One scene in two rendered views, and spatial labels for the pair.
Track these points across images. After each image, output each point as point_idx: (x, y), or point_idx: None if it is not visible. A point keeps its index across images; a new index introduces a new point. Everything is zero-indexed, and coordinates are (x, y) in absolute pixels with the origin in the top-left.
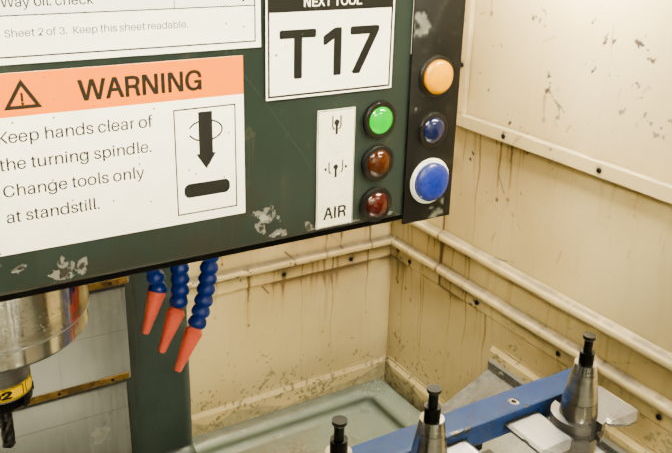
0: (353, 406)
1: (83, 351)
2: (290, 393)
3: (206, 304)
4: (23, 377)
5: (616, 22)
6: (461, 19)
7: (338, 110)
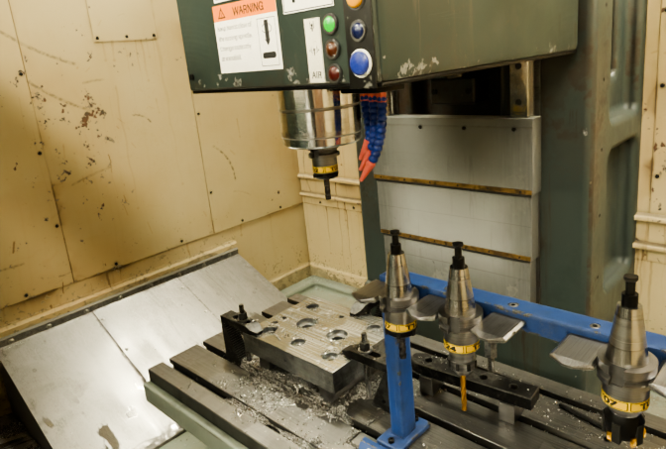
0: None
1: (504, 231)
2: None
3: (374, 149)
4: (324, 165)
5: None
6: None
7: (311, 18)
